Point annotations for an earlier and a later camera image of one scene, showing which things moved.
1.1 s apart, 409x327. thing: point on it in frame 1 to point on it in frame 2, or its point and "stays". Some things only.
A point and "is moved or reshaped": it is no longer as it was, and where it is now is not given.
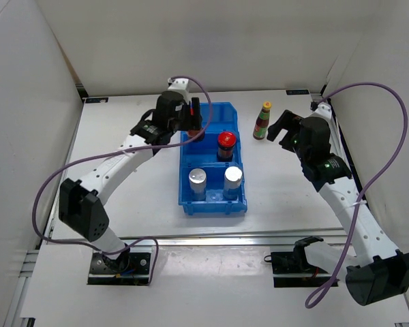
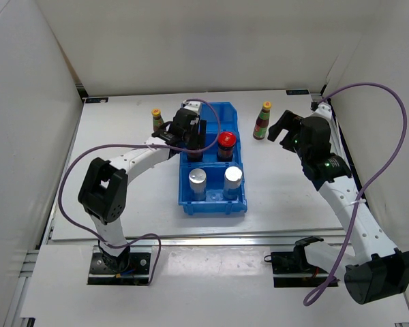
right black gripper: [288, 121] stays
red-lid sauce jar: [200, 137] is moved or reshaped
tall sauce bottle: [262, 121] stays
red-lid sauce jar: [225, 143] stays
